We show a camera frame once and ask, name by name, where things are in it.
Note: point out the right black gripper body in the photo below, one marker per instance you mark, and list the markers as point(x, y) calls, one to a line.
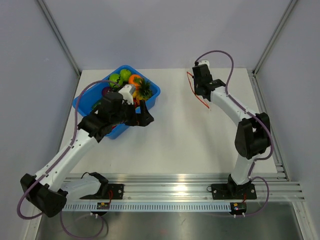
point(196, 86)

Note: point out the left circuit board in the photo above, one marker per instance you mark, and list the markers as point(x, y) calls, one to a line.
point(103, 206)

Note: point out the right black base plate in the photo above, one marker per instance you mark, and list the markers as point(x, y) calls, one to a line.
point(224, 191)

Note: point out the aluminium frame post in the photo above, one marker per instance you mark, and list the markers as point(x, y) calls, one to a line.
point(58, 35)
point(275, 35)

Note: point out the toy pineapple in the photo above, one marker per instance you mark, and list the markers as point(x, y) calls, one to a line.
point(144, 91)

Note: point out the blue plastic bin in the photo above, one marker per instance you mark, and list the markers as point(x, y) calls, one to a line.
point(102, 115)

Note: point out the green striped toy melon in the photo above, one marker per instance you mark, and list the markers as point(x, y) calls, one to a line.
point(115, 80)

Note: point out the circuit board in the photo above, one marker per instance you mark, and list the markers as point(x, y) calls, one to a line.
point(238, 207)
point(103, 206)

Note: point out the white slotted cable duct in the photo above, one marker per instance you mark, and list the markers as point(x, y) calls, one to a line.
point(150, 207)

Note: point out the toy orange persimmon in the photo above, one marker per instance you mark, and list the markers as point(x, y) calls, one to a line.
point(135, 79)

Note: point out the right aluminium frame post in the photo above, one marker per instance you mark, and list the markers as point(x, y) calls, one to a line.
point(275, 35)

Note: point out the right circuit board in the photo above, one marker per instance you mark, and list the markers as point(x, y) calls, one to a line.
point(238, 207)

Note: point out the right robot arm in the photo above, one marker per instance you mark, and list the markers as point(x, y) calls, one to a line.
point(251, 138)

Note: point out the aluminium front rail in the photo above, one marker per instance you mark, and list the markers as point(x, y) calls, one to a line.
point(195, 187)

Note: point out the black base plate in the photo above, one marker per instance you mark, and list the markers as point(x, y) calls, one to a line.
point(115, 191)
point(224, 191)

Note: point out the green toy apple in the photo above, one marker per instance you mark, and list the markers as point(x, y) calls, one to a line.
point(125, 74)

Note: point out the purple toy onion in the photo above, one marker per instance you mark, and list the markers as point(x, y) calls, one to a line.
point(106, 90)

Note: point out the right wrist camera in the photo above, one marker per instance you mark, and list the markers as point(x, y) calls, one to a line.
point(204, 62)

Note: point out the left aluminium frame post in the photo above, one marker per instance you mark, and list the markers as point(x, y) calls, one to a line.
point(58, 35)

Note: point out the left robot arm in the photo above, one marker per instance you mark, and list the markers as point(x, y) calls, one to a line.
point(47, 190)

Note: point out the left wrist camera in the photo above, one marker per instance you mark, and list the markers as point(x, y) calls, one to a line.
point(127, 92)

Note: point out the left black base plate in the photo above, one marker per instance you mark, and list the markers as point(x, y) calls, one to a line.
point(115, 191)

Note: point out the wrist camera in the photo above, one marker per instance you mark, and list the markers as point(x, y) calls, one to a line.
point(204, 62)
point(127, 92)

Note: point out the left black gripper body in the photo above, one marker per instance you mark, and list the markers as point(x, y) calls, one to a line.
point(127, 116)

